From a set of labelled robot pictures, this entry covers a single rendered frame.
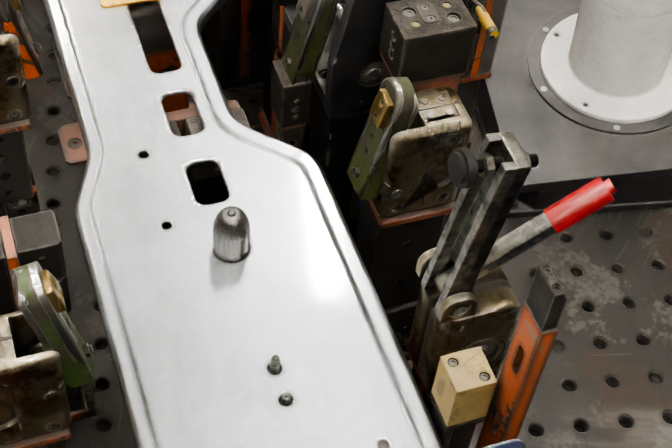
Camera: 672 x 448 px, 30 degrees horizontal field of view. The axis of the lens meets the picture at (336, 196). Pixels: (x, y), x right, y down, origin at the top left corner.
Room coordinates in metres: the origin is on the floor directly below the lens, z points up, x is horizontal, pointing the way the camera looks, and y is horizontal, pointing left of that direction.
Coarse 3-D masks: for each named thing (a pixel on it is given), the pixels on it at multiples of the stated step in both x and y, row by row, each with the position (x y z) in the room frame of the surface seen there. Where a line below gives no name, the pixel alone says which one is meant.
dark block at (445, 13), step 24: (408, 0) 0.86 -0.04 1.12; (432, 0) 0.86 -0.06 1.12; (456, 0) 0.86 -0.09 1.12; (384, 24) 0.84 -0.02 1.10; (408, 24) 0.82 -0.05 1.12; (432, 24) 0.83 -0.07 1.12; (456, 24) 0.83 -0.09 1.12; (384, 48) 0.84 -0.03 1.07; (408, 48) 0.81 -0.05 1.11; (432, 48) 0.82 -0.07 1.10; (456, 48) 0.83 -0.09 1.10; (384, 72) 0.84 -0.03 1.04; (408, 72) 0.81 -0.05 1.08; (432, 72) 0.82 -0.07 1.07; (456, 72) 0.83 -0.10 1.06
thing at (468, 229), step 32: (448, 160) 0.59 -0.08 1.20; (480, 160) 0.59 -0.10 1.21; (512, 160) 0.59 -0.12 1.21; (480, 192) 0.60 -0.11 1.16; (512, 192) 0.58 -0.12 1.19; (448, 224) 0.60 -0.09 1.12; (480, 224) 0.58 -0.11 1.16; (448, 256) 0.60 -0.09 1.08; (480, 256) 0.58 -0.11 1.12; (448, 288) 0.57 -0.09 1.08
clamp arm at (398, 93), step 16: (384, 80) 0.77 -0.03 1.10; (400, 80) 0.76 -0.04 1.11; (384, 96) 0.76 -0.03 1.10; (400, 96) 0.75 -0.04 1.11; (416, 96) 0.75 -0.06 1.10; (384, 112) 0.74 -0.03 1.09; (400, 112) 0.74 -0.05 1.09; (416, 112) 0.75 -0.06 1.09; (368, 128) 0.76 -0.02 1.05; (384, 128) 0.75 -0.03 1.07; (400, 128) 0.74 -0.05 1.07; (368, 144) 0.75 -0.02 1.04; (384, 144) 0.74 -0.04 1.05; (352, 160) 0.76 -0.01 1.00; (368, 160) 0.74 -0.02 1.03; (384, 160) 0.74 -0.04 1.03; (352, 176) 0.75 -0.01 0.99; (368, 176) 0.73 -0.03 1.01; (368, 192) 0.73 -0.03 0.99
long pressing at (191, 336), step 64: (64, 0) 0.93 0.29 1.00; (192, 0) 0.95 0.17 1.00; (64, 64) 0.85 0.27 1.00; (128, 64) 0.85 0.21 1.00; (192, 64) 0.86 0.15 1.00; (128, 128) 0.77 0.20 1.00; (128, 192) 0.69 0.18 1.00; (192, 192) 0.70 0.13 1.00; (256, 192) 0.71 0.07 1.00; (320, 192) 0.72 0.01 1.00; (128, 256) 0.63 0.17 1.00; (192, 256) 0.63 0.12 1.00; (256, 256) 0.64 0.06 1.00; (320, 256) 0.65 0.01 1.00; (128, 320) 0.56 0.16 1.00; (192, 320) 0.57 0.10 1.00; (256, 320) 0.58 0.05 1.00; (320, 320) 0.58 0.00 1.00; (384, 320) 0.59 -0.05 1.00; (128, 384) 0.50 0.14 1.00; (192, 384) 0.51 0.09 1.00; (256, 384) 0.52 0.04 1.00; (320, 384) 0.52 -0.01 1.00; (384, 384) 0.53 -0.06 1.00
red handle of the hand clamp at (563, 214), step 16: (576, 192) 0.64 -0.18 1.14; (592, 192) 0.63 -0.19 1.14; (608, 192) 0.63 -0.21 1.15; (560, 208) 0.62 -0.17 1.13; (576, 208) 0.62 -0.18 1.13; (592, 208) 0.62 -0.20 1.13; (528, 224) 0.62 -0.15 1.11; (544, 224) 0.62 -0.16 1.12; (560, 224) 0.62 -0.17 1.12; (496, 240) 0.61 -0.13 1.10; (512, 240) 0.61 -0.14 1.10; (528, 240) 0.61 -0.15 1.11; (496, 256) 0.60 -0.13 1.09; (512, 256) 0.60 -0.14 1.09; (448, 272) 0.59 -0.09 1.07
